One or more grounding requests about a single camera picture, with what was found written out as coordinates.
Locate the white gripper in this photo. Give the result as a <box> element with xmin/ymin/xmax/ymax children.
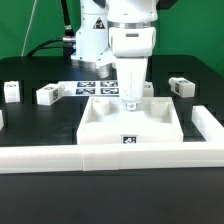
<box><xmin>116</xmin><ymin>57</ymin><xmax>148</xmax><ymax>111</ymax></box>

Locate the white square tabletop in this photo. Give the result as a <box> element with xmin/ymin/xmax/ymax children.
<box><xmin>76</xmin><ymin>97</ymin><xmax>183</xmax><ymax>145</ymax></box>

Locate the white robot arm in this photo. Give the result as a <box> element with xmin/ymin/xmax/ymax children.
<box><xmin>71</xmin><ymin>0</ymin><xmax>159</xmax><ymax>110</ymax></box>

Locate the white L-shaped fence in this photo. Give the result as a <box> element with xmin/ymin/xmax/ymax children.
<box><xmin>0</xmin><ymin>104</ymin><xmax>224</xmax><ymax>174</ymax></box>

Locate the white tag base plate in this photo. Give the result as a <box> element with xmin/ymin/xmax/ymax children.
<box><xmin>60</xmin><ymin>80</ymin><xmax>119</xmax><ymax>96</ymax></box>

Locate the black cable bundle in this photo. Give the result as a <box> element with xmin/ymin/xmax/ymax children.
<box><xmin>26</xmin><ymin>0</ymin><xmax>77</xmax><ymax>58</ymax></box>

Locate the white thin cable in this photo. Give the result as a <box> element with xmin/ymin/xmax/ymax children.
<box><xmin>21</xmin><ymin>0</ymin><xmax>38</xmax><ymax>57</ymax></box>

